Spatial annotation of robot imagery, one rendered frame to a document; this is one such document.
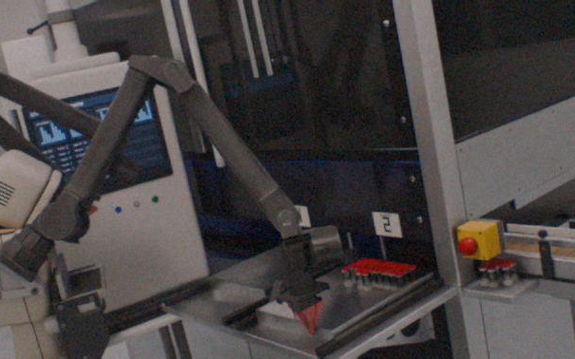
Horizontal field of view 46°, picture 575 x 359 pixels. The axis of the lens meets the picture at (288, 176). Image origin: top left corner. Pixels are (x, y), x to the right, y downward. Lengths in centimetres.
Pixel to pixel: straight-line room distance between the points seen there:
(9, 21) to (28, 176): 538
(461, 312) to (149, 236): 104
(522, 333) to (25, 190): 126
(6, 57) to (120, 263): 434
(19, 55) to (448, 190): 523
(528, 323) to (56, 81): 148
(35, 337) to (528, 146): 129
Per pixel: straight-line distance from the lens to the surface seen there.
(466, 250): 155
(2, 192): 163
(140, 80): 148
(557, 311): 203
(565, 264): 161
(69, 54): 221
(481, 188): 169
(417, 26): 153
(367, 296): 167
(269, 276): 195
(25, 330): 174
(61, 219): 146
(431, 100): 154
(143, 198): 222
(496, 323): 179
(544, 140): 192
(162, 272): 228
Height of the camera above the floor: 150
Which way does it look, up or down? 11 degrees down
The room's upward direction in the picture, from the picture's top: 12 degrees counter-clockwise
